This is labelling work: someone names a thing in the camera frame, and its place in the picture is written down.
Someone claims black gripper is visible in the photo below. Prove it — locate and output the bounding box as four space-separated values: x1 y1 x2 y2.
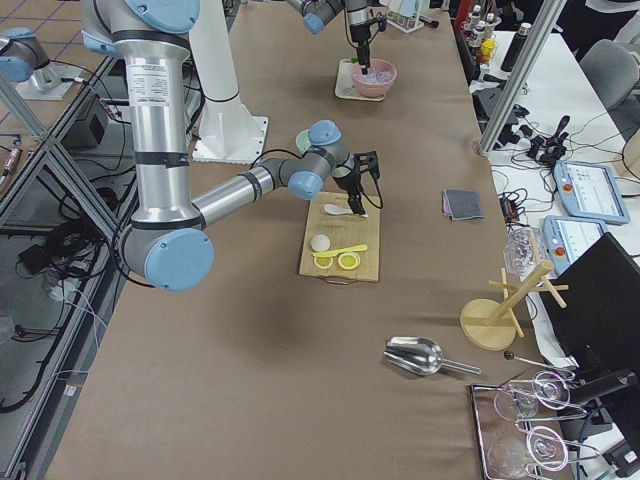
333 157 365 216
349 22 371 75

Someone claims white ceramic spoon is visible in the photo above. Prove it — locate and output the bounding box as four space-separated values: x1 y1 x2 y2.
323 204 368 218

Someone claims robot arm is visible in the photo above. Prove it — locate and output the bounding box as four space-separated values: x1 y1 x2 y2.
287 0 376 74
81 1 356 291

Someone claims clear ice cubes pile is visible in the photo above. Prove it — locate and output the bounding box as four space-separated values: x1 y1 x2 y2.
355 67 395 86

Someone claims pink bowl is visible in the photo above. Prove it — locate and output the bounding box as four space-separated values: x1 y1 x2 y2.
351 59 397 98

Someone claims mint green bowl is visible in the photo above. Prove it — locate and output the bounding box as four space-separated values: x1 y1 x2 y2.
295 129 311 154

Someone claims metal ice scoop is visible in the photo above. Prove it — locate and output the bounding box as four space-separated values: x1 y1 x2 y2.
383 336 482 376

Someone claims bamboo cutting board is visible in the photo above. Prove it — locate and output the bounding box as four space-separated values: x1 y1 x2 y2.
299 192 381 282

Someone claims cream rabbit tray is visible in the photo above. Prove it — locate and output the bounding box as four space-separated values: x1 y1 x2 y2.
334 58 385 102

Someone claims upper lemon slice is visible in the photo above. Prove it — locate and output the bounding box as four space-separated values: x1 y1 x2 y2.
337 252 361 271

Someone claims lemon slice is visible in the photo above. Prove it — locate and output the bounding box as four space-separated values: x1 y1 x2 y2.
337 252 361 271
313 257 334 270

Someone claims yellow plastic knife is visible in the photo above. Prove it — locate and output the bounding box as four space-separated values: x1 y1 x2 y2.
312 244 368 257

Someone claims lower lemon slice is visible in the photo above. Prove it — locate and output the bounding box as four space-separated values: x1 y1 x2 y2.
313 257 334 270

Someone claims grey folded cloth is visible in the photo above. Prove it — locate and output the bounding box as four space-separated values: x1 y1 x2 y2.
442 189 484 220

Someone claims wooden mug tree stand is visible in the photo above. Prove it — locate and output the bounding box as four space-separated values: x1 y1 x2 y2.
460 229 570 351

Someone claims teach pendant tablet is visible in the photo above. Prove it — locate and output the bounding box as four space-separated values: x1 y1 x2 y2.
543 215 608 275
553 160 630 225

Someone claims black monitor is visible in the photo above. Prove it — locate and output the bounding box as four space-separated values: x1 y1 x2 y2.
540 233 639 451

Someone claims wine glass rack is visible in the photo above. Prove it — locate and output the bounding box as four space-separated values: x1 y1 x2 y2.
469 370 600 479

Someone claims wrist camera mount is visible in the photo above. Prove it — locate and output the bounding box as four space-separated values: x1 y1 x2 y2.
353 151 380 181

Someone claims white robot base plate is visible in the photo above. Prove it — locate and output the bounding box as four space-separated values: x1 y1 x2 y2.
189 1 268 163

